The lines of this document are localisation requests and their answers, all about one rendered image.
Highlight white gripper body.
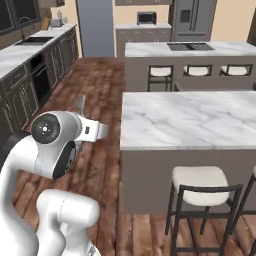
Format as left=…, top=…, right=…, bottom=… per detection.
left=97, top=123, right=110, bottom=141

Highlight grey island with hob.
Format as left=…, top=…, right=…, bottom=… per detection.
left=124, top=40, right=256, bottom=93

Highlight black dishwasher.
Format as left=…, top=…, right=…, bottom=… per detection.
left=29, top=52, right=52, bottom=108

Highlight black stool with cream seat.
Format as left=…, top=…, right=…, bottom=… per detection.
left=182, top=64, right=214, bottom=78
left=219, top=63, right=254, bottom=77
left=164, top=165, right=245, bottom=256
left=147, top=64, right=175, bottom=93

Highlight dark cupboard run with sink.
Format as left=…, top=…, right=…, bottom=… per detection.
left=0, top=23, right=80, bottom=149

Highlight grey island with marble top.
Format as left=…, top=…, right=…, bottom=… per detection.
left=119, top=90, right=256, bottom=216

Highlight grey cupboard run under microwave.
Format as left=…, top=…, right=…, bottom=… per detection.
left=115, top=22, right=173, bottom=62

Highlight blue grey tall panel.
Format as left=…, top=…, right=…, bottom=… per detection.
left=75, top=0, right=116, bottom=59

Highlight black sink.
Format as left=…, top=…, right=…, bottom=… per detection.
left=14, top=35, right=55, bottom=47

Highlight white toaster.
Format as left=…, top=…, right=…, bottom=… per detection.
left=50, top=10, right=65, bottom=28

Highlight black hob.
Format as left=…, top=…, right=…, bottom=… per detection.
left=166, top=42, right=215, bottom=52

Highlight black microwave oven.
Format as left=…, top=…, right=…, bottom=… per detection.
left=136, top=11, right=158, bottom=26

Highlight wooden knife block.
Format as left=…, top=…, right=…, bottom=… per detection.
left=41, top=15, right=51, bottom=32

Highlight dark tap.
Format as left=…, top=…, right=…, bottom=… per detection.
left=17, top=15, right=33, bottom=40

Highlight grey steel fridge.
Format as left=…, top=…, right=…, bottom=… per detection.
left=170, top=0, right=218, bottom=43

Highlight dark framed window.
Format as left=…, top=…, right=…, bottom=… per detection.
left=0, top=0, right=43, bottom=37

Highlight grey wall cupboards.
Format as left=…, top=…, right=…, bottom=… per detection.
left=114, top=0, right=174, bottom=7

